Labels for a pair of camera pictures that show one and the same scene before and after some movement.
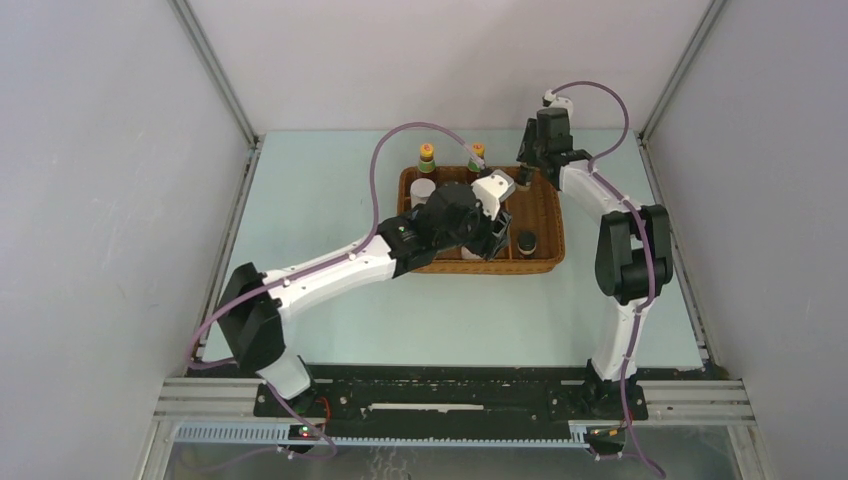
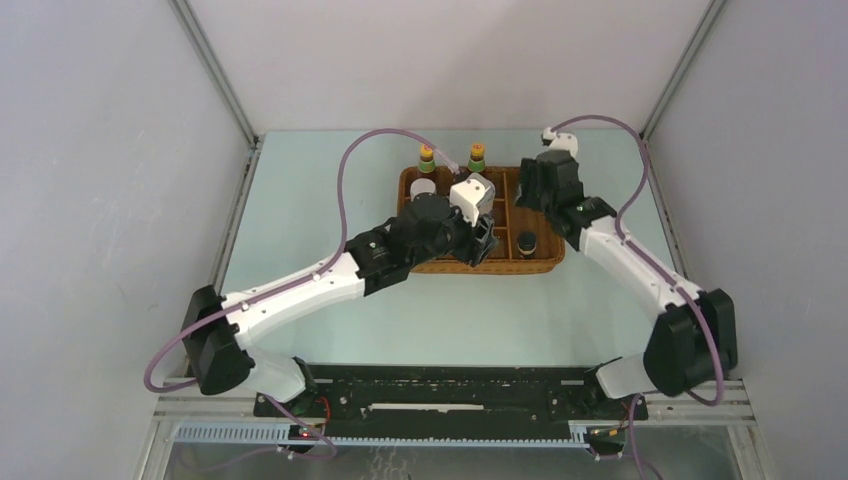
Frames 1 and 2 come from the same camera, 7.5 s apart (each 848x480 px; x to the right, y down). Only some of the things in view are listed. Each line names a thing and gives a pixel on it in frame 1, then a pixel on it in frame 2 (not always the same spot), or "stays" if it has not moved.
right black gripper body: x=541 y=148 -> x=536 y=198
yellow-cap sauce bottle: x=427 y=164 stays
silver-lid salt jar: x=420 y=191 stays
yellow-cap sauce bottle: x=478 y=150 stays
